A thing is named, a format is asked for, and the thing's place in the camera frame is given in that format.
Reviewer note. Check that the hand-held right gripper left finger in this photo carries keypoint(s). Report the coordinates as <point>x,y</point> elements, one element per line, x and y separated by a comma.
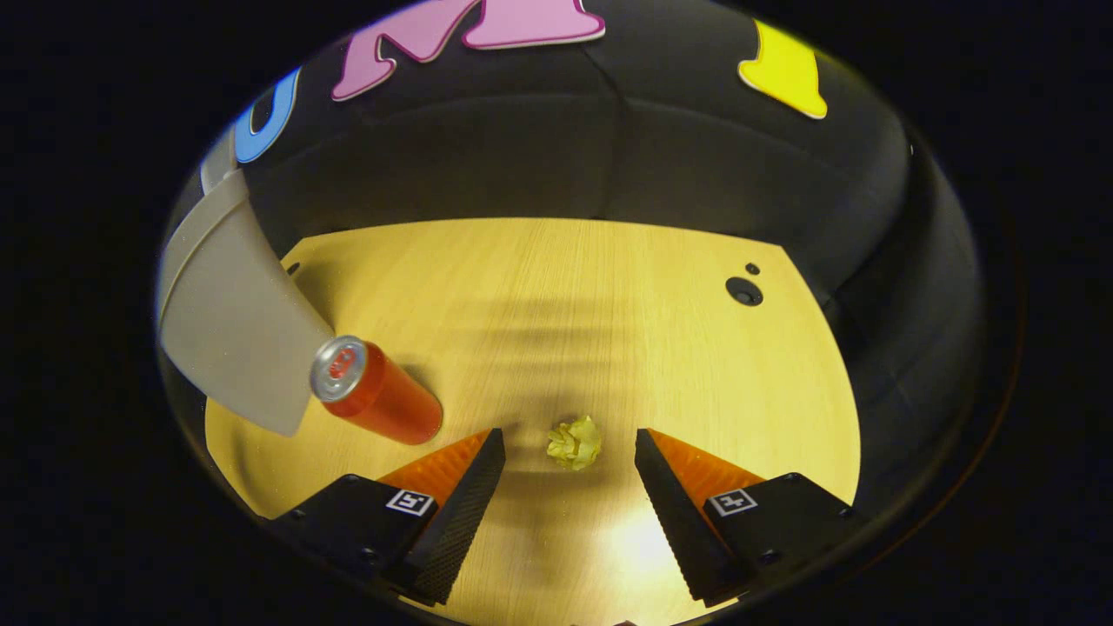
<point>461,522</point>

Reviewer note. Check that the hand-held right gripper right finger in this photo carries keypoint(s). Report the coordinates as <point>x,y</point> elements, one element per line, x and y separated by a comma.
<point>683,530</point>

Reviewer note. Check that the yellow paper ball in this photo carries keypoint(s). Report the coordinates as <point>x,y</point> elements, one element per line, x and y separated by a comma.
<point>574,443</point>

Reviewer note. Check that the red pop can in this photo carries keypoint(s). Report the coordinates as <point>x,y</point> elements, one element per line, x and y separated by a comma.
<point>383,396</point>

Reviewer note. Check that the white desktop garbage bin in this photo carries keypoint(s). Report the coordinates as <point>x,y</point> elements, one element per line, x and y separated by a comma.
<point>235,330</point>

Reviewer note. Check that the wooden desktop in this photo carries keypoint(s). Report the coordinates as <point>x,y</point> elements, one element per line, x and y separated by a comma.
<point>565,330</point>

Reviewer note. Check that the black round desk grommet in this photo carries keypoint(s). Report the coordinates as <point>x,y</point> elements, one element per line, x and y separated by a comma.
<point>744,291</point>

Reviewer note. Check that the black backdrop cloth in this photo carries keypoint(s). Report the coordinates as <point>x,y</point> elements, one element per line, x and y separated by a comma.
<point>696,148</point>

